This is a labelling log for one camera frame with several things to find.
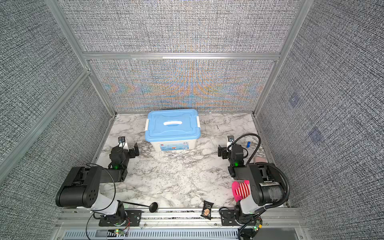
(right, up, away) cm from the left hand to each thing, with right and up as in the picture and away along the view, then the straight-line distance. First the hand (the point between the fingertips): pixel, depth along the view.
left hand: (128, 144), depth 93 cm
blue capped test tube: (+71, +1, -9) cm, 72 cm away
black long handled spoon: (+20, -30, -17) cm, 39 cm away
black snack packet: (+47, -32, -18) cm, 59 cm away
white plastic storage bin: (+28, -1, -1) cm, 28 cm away
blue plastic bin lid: (+28, +12, -2) cm, 30 cm away
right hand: (+63, 0, +2) cm, 63 cm away
